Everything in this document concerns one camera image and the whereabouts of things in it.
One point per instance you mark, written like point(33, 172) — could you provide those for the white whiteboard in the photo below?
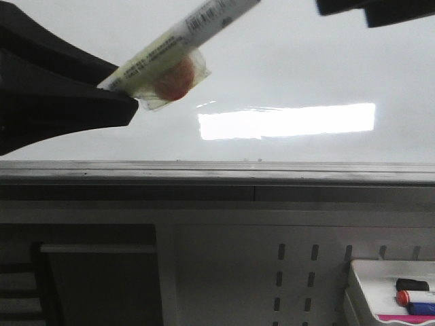
point(287, 85)

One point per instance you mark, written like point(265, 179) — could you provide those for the dark cabinet with shelf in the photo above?
point(79, 275)

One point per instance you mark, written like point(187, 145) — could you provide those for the blue capped marker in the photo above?
point(421, 308)

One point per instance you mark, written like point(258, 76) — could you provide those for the white slotted pegboard panel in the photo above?
point(278, 274)

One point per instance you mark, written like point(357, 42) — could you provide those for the dark metal whiteboard tray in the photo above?
point(217, 181)

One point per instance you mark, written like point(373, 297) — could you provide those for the white whiteboard marker black tip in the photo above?
point(170, 66)

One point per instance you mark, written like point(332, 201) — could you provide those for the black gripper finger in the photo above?
point(37, 104)
point(30, 41)

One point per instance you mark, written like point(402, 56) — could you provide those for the white plastic storage bin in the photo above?
point(372, 289)

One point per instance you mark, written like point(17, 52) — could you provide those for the black marker cap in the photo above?
point(406, 284)

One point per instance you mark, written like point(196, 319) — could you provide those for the pink white eraser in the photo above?
point(412, 319)

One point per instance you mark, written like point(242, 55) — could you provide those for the red capped marker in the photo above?
point(406, 297)

